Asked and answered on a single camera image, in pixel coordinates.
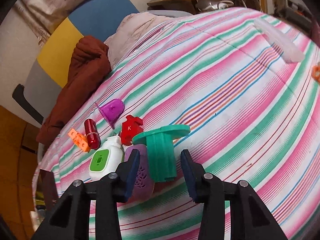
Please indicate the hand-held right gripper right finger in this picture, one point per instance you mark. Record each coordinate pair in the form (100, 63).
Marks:
(187, 175)

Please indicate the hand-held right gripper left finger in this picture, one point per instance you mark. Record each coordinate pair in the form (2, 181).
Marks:
(132, 172)

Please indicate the green plastic spool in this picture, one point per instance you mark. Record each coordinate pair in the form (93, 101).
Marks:
(160, 155)

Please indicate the red puzzle piece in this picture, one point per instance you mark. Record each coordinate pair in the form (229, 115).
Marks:
(128, 130)

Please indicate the red metal capsule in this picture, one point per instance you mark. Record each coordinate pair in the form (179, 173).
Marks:
(91, 135)

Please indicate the purple plastic funnel cup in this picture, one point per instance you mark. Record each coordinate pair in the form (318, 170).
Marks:
(113, 108)

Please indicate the purple oval device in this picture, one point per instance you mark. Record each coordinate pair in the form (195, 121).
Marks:
(143, 175)

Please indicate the white green plastic device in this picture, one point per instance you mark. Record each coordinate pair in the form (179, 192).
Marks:
(110, 152)

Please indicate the orange building block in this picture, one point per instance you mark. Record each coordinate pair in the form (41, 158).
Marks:
(78, 138)

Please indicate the striped blanket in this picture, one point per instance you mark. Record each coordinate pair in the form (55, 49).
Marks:
(225, 92)

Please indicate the brown padded jacket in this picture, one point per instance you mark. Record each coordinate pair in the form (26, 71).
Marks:
(85, 70)

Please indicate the orange wooden cabinet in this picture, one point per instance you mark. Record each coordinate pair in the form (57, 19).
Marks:
(15, 155)

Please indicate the pink quilt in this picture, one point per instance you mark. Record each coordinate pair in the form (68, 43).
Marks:
(135, 35)

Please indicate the blue yellow grey headboard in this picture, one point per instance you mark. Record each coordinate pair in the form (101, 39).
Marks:
(100, 12)

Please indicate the orange plastic toy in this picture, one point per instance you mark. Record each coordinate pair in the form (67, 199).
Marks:
(317, 73)

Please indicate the floral curtain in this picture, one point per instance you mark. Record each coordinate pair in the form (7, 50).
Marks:
(50, 2)

